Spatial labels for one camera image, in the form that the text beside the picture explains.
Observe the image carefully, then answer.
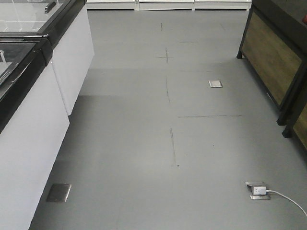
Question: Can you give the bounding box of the wooden produce stand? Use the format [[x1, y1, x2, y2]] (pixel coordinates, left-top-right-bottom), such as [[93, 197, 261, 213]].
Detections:
[[237, 0, 307, 126], [282, 95, 307, 158]]

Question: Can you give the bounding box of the white power cable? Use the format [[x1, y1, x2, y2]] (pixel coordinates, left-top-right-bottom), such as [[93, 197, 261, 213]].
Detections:
[[265, 189, 307, 217]]

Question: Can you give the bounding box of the far wooden produce stand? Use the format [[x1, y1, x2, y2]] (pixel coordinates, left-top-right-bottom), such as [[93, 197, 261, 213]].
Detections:
[[237, 0, 307, 126]]

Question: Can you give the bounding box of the near wooden produce stand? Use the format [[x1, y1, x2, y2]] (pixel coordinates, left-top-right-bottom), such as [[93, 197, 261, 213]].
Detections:
[[282, 95, 307, 158]]

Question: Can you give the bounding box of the dark floor outlet cover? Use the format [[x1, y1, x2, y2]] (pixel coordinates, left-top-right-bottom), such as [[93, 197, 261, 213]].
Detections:
[[46, 184, 71, 203]]

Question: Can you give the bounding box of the white chest freezer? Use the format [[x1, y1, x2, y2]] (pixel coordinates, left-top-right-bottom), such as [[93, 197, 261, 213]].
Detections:
[[0, 39, 70, 230], [0, 0, 94, 115]]

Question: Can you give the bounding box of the silver floor outlet cover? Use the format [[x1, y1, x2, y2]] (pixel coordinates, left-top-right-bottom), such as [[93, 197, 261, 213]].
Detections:
[[208, 80, 223, 88]]

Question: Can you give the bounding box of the far white chest freezer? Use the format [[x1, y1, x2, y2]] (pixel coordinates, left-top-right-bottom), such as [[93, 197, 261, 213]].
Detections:
[[0, 0, 94, 115]]

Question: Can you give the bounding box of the white store shelving unit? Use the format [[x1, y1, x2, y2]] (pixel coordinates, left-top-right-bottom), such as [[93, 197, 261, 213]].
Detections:
[[86, 0, 252, 11]]

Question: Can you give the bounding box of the open floor outlet box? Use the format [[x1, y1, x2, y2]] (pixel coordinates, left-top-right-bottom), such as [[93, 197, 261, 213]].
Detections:
[[245, 182, 271, 200]]

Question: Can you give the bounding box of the white power adapter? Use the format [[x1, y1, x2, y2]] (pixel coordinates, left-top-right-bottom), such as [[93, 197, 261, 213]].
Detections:
[[251, 185, 267, 196]]

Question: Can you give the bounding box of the near white chest freezer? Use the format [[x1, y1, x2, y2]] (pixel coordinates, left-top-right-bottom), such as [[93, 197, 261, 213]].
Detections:
[[0, 39, 70, 230]]

